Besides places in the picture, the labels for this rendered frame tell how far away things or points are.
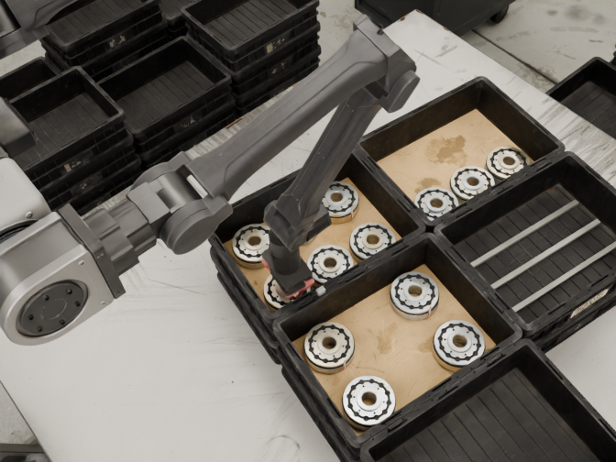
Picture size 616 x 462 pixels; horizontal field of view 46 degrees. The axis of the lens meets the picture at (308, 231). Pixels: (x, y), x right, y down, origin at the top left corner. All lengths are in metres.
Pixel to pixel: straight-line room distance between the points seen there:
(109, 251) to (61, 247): 0.06
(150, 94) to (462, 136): 1.25
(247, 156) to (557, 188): 1.01
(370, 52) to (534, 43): 2.49
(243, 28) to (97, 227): 1.88
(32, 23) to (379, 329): 0.88
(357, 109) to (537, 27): 2.48
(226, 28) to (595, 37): 1.69
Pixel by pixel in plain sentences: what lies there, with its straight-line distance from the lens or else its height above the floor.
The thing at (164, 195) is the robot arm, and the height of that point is 1.47.
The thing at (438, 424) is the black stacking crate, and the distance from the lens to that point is 1.48.
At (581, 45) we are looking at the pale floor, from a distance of 3.53.
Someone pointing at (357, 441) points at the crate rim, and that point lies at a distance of 1.35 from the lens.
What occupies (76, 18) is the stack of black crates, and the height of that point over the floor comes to 0.49.
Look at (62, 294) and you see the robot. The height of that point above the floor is 1.47.
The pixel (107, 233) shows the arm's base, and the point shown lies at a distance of 0.92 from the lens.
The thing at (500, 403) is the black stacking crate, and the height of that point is 0.83.
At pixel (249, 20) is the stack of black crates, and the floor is 0.49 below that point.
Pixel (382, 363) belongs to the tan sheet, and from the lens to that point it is 1.52.
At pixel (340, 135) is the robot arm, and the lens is 1.17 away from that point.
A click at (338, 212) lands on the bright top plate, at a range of 1.68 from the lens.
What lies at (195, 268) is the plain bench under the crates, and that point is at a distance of 1.82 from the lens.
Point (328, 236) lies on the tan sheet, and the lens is 1.68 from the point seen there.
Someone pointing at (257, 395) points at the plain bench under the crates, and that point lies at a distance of 1.64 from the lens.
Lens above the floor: 2.21
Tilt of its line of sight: 55 degrees down
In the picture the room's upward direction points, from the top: 4 degrees counter-clockwise
